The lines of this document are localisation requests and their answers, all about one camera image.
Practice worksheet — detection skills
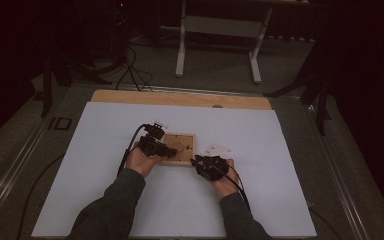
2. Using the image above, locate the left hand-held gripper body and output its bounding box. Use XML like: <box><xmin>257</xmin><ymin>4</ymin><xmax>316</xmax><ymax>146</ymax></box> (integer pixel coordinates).
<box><xmin>138</xmin><ymin>121</ymin><xmax>168</xmax><ymax>158</ymax></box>

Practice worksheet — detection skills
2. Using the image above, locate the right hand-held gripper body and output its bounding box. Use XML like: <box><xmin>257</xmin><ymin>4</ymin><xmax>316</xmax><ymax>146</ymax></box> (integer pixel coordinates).
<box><xmin>197</xmin><ymin>144</ymin><xmax>233</xmax><ymax>182</ymax></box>

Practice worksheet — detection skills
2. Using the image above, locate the wooden picture frame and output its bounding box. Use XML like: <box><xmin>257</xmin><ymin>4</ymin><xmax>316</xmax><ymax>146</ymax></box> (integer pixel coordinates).
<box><xmin>156</xmin><ymin>132</ymin><xmax>196</xmax><ymax>167</ymax></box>

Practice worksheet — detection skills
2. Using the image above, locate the person's right hand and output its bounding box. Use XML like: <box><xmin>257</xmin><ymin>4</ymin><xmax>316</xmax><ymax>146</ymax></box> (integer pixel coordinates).
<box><xmin>210</xmin><ymin>158</ymin><xmax>236</xmax><ymax>200</ymax></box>

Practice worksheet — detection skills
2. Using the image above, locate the person's left hand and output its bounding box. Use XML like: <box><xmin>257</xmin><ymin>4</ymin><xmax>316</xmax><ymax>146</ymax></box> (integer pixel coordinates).
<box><xmin>125</xmin><ymin>146</ymin><xmax>165</xmax><ymax>179</ymax></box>

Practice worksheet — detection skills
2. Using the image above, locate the white table sheet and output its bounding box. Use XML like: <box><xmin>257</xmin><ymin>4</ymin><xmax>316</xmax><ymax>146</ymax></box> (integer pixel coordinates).
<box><xmin>31</xmin><ymin>101</ymin><xmax>318</xmax><ymax>239</ymax></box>

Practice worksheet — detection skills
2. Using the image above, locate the black floor socket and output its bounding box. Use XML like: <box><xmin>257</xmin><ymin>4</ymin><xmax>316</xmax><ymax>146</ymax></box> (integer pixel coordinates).
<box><xmin>47</xmin><ymin>116</ymin><xmax>73</xmax><ymax>131</ymax></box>

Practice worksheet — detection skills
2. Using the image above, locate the black tripod stand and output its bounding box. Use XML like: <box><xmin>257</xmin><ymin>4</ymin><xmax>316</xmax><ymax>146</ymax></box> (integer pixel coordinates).
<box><xmin>264</xmin><ymin>43</ymin><xmax>333</xmax><ymax>136</ymax></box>

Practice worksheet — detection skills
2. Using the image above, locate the left hand-held gripper cable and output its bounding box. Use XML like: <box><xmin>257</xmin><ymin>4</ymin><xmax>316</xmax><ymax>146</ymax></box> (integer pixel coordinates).
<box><xmin>116</xmin><ymin>123</ymin><xmax>148</xmax><ymax>178</ymax></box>

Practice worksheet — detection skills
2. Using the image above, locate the hand-held gripper cable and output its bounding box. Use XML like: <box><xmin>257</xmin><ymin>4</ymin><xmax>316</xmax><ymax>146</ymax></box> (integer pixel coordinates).
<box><xmin>116</xmin><ymin>123</ymin><xmax>148</xmax><ymax>178</ymax></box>
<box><xmin>217</xmin><ymin>162</ymin><xmax>252</xmax><ymax>213</ymax></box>

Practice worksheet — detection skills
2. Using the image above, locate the right hand-held gripper cable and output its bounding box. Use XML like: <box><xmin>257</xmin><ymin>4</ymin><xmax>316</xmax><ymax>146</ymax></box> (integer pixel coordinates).
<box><xmin>217</xmin><ymin>162</ymin><xmax>252</xmax><ymax>213</ymax></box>

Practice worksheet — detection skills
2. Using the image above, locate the metal floor rail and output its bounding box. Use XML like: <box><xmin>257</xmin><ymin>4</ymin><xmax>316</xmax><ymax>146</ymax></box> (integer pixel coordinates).
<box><xmin>303</xmin><ymin>103</ymin><xmax>370</xmax><ymax>240</ymax></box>
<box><xmin>69</xmin><ymin>83</ymin><xmax>302</xmax><ymax>100</ymax></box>
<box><xmin>0</xmin><ymin>113</ymin><xmax>54</xmax><ymax>223</ymax></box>

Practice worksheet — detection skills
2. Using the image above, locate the bundle of black cables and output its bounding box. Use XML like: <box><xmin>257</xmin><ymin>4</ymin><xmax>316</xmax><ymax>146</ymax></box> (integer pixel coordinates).
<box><xmin>114</xmin><ymin>43</ymin><xmax>155</xmax><ymax>93</ymax></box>

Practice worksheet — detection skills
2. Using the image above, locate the white metal table frame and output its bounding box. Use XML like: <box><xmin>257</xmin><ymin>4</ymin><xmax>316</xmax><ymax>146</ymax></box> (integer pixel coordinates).
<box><xmin>159</xmin><ymin>0</ymin><xmax>311</xmax><ymax>85</ymax></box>

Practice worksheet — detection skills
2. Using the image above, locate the thin black cable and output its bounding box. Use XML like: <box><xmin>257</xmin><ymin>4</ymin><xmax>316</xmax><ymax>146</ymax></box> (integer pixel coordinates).
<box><xmin>15</xmin><ymin>153</ymin><xmax>66</xmax><ymax>240</ymax></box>
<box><xmin>307</xmin><ymin>205</ymin><xmax>343</xmax><ymax>240</ymax></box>

